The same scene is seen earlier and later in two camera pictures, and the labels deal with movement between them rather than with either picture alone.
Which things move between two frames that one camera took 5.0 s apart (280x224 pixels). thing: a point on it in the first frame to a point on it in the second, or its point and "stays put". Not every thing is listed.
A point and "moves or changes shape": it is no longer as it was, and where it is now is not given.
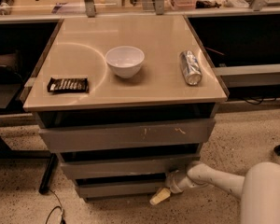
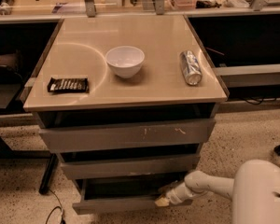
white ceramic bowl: (125, 60) stays put
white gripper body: (172, 181) to (174, 195)
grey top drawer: (127, 135) stays put
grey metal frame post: (89, 0) stays put
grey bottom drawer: (119, 190) moves or changes shape
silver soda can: (191, 68) stays put
